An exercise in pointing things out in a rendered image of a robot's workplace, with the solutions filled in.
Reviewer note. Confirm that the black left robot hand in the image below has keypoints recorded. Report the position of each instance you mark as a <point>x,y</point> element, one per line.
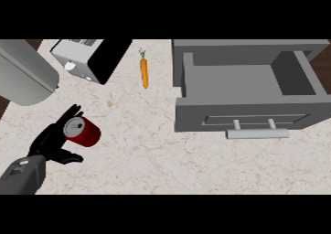
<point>47,140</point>

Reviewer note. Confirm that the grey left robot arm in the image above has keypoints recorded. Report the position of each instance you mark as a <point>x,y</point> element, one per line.
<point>19,176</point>

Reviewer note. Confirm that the red can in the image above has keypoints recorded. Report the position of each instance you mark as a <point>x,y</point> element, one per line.
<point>86,133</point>

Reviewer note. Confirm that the grey drawer front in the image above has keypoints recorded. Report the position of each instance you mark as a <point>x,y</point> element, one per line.
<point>254,112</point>

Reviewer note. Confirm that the grey open drawer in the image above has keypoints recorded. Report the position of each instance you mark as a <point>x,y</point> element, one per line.
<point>244,81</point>

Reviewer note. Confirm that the large grey rounded appliance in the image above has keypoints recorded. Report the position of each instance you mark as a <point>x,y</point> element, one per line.
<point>19,71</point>

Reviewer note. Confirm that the white and black appliance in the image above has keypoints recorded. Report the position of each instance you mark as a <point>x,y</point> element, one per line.
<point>89,58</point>

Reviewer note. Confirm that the orange carrot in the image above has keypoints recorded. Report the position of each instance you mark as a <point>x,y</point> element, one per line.
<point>145,73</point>

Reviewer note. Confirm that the grey cabinet body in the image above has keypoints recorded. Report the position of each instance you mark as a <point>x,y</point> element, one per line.
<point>244,48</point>

